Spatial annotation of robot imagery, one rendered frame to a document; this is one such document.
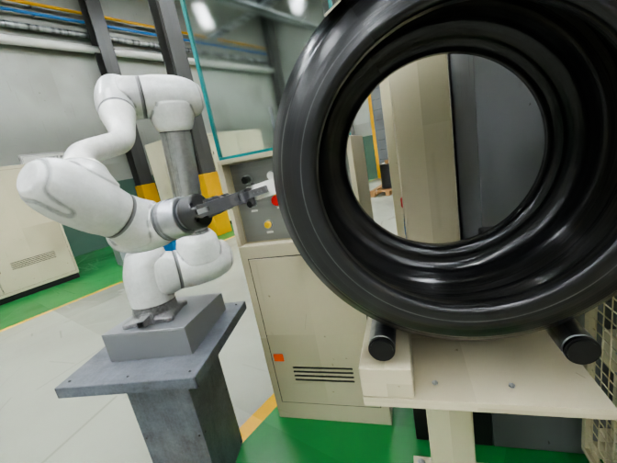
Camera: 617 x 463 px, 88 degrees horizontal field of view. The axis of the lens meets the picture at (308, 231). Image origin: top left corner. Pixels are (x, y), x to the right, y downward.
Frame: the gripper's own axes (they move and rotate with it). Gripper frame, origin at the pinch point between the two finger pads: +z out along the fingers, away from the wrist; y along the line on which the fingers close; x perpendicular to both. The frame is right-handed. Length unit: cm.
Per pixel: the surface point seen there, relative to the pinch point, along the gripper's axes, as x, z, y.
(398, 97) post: -9.8, 27.5, 25.9
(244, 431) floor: 109, -78, 50
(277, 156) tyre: -4.5, 7.4, -9.7
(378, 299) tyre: 21.1, 16.6, -12.1
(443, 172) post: 10.1, 33.2, 25.8
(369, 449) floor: 117, -18, 47
